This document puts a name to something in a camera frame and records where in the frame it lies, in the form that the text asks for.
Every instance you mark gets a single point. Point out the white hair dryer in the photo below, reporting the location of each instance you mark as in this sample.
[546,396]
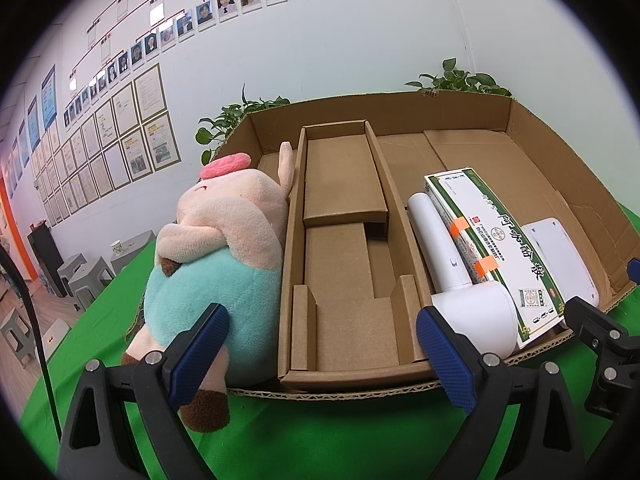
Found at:
[475,315]

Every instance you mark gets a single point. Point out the small potted green plant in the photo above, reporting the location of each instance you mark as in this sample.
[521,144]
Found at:
[455,80]

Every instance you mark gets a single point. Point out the green and white carton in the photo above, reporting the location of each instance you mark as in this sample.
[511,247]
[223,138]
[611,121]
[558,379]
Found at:
[500,250]

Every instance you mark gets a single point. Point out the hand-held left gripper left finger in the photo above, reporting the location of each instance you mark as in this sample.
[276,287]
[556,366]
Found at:
[200,355]

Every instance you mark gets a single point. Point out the white device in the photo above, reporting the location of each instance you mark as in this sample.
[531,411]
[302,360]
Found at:
[555,250]

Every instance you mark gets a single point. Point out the large potted green plant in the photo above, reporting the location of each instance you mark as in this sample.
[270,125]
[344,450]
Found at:
[235,120]

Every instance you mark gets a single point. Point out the white paper cup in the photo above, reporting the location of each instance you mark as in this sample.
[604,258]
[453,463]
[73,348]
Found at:
[117,250]

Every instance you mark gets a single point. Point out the blue wall poster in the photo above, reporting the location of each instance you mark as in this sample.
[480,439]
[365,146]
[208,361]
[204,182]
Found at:
[33,122]
[48,97]

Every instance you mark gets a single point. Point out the pink pig plush toy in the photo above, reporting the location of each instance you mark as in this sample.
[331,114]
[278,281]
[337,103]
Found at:
[225,220]

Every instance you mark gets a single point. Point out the wall photo chart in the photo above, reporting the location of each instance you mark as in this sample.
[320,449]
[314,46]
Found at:
[175,30]

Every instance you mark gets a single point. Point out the green tablecloth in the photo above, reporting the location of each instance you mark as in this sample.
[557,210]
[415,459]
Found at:
[350,440]

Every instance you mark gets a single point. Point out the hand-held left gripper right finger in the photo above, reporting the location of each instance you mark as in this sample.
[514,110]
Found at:
[445,350]

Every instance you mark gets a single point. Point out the framed wall certificates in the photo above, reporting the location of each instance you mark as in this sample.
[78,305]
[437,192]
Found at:
[115,160]

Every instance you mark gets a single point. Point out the black cabinet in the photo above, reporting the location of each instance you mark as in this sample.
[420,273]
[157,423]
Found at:
[47,260]

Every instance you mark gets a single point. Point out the cardboard divider insert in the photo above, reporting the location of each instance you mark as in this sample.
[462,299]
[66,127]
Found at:
[340,260]

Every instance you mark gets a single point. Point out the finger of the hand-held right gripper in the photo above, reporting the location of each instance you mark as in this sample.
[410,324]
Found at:
[634,271]
[600,330]

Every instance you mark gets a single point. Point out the cardboard box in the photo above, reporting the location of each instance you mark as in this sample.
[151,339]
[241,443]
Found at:
[500,160]

